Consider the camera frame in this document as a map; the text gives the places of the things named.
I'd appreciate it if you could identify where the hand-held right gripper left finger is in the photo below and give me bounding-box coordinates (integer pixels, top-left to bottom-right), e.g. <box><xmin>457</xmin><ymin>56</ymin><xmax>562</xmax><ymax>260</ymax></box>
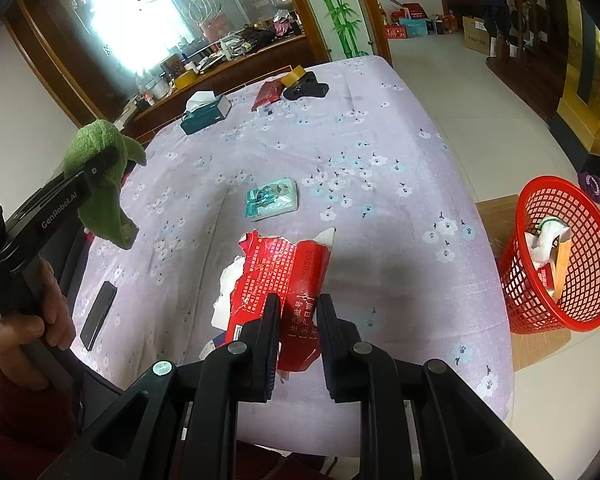
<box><xmin>37</xmin><ymin>292</ymin><xmax>283</xmax><ymax>480</ymax></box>

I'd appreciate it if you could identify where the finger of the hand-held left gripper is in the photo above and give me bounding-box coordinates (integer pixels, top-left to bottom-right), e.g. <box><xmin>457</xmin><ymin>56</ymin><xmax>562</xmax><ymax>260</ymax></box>
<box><xmin>82</xmin><ymin>146</ymin><xmax>121</xmax><ymax>181</ymax></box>

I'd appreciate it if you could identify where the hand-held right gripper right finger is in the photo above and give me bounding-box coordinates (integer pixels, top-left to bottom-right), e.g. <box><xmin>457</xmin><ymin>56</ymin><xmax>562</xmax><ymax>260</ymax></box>
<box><xmin>316</xmin><ymin>292</ymin><xmax>551</xmax><ymax>480</ymax></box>

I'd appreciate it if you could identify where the green fuzzy cloth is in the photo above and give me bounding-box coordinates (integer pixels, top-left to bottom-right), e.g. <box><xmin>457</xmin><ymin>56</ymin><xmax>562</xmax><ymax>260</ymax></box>
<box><xmin>62</xmin><ymin>119</ymin><xmax>147</xmax><ymax>251</ymax></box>

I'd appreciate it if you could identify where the torn red napkin pack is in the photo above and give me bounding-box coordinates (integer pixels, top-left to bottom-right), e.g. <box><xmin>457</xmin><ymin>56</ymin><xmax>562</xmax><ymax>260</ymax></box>
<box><xmin>212</xmin><ymin>227</ymin><xmax>337</xmax><ymax>372</ymax></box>

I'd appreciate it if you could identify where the red plastic mesh basket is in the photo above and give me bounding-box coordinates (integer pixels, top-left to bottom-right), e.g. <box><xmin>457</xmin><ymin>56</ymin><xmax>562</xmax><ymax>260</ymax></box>
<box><xmin>497</xmin><ymin>176</ymin><xmax>600</xmax><ymax>334</ymax></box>

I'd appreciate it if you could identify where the red striped packet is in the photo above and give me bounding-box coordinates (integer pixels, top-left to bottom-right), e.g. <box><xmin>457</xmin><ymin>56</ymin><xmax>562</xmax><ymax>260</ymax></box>
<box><xmin>532</xmin><ymin>265</ymin><xmax>556</xmax><ymax>292</ymax></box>

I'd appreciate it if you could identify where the orange cardboard box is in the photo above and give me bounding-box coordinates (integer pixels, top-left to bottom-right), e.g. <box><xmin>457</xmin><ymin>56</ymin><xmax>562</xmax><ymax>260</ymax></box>
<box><xmin>555</xmin><ymin>240</ymin><xmax>574</xmax><ymax>297</ymax></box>

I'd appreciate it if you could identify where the mint knitted sock green trim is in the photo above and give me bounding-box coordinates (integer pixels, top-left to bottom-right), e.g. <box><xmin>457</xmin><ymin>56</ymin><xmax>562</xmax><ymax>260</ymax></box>
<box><xmin>539</xmin><ymin>217</ymin><xmax>572</xmax><ymax>247</ymax></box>

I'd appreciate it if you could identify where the person's left forearm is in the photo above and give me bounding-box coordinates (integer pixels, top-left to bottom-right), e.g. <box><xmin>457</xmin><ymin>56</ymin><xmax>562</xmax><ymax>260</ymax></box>
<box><xmin>0</xmin><ymin>355</ymin><xmax>113</xmax><ymax>480</ymax></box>

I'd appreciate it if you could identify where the person's left hand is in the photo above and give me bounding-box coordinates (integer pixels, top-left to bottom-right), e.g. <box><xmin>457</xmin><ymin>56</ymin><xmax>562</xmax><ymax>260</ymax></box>
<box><xmin>0</xmin><ymin>261</ymin><xmax>77</xmax><ymax>392</ymax></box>

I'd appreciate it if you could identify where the person's dark red clothing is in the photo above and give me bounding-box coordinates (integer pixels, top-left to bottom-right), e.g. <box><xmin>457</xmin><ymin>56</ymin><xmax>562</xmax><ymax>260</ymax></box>
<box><xmin>235</xmin><ymin>437</ymin><xmax>331</xmax><ymax>480</ymax></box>

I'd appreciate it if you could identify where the teal tissue box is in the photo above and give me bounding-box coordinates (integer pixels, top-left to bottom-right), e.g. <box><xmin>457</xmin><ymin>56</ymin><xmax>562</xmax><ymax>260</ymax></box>
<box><xmin>180</xmin><ymin>91</ymin><xmax>232</xmax><ymax>136</ymax></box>

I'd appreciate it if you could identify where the black phone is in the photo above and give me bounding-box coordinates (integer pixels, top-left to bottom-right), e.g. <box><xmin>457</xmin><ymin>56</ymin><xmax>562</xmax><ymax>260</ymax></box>
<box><xmin>79</xmin><ymin>281</ymin><xmax>118</xmax><ymax>352</ymax></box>

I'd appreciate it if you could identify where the wooden sideboard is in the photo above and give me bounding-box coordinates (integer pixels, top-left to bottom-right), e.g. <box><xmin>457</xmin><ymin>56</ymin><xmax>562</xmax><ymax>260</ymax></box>
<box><xmin>115</xmin><ymin>35</ymin><xmax>331</xmax><ymax>143</ymax></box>

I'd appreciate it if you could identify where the pale teal tissue pack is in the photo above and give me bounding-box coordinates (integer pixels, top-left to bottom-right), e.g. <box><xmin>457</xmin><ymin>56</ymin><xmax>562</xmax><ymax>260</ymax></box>
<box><xmin>244</xmin><ymin>177</ymin><xmax>299</xmax><ymax>222</ymax></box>

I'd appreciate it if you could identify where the dark red pouch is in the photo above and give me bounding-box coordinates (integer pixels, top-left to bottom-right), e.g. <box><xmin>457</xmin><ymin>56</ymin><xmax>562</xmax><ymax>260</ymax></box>
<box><xmin>251</xmin><ymin>79</ymin><xmax>283</xmax><ymax>112</ymax></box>

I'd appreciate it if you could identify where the yellow tape roll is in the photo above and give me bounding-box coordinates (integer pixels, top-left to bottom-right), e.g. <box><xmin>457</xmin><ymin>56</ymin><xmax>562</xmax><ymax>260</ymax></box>
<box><xmin>280</xmin><ymin>65</ymin><xmax>306</xmax><ymax>88</ymax></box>

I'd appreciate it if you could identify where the flat cardboard sheet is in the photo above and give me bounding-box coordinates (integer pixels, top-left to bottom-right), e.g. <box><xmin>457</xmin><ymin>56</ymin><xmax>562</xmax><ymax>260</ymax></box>
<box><xmin>475</xmin><ymin>194</ymin><xmax>573</xmax><ymax>373</ymax></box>

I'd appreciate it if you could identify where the black case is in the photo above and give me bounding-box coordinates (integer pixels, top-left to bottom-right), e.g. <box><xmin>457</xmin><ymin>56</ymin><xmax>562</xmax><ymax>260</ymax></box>
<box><xmin>283</xmin><ymin>72</ymin><xmax>329</xmax><ymax>101</ymax></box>

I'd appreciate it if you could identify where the purple floral tablecloth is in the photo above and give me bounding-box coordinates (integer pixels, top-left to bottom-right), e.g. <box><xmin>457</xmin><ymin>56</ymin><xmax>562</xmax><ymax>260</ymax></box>
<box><xmin>77</xmin><ymin>55</ymin><xmax>513</xmax><ymax>458</ymax></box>

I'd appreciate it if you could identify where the purple bag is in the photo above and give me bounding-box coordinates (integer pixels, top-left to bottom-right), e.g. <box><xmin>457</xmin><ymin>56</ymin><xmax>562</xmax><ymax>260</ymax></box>
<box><xmin>577</xmin><ymin>156</ymin><xmax>600</xmax><ymax>206</ymax></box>

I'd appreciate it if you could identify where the brown cardboard box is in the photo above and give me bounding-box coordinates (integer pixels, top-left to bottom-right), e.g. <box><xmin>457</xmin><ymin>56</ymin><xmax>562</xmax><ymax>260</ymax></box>
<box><xmin>462</xmin><ymin>16</ymin><xmax>491</xmax><ymax>56</ymax></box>

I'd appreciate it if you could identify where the gold framed panel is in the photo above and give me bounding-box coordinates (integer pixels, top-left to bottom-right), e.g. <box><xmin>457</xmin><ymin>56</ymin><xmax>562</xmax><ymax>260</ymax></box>
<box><xmin>555</xmin><ymin>0</ymin><xmax>600</xmax><ymax>156</ymax></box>

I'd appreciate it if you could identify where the dark hanging jacket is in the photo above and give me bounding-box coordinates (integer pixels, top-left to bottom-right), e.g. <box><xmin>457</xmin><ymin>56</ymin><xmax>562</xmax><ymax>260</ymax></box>
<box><xmin>482</xmin><ymin>0</ymin><xmax>511</xmax><ymax>38</ymax></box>

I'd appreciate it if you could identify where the wooden stair railing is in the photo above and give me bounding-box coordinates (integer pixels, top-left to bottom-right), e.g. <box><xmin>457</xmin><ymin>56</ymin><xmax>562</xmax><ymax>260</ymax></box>
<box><xmin>500</xmin><ymin>0</ymin><xmax>566</xmax><ymax>56</ymax></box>

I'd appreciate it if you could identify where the wall mirror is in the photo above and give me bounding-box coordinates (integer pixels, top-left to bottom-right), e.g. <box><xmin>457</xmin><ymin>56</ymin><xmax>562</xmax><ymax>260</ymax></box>
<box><xmin>22</xmin><ymin>0</ymin><xmax>306</xmax><ymax>111</ymax></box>

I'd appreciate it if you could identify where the bamboo wall sticker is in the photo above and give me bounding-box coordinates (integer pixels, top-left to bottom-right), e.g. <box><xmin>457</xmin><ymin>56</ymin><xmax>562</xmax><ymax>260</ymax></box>
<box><xmin>307</xmin><ymin>0</ymin><xmax>368</xmax><ymax>58</ymax></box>

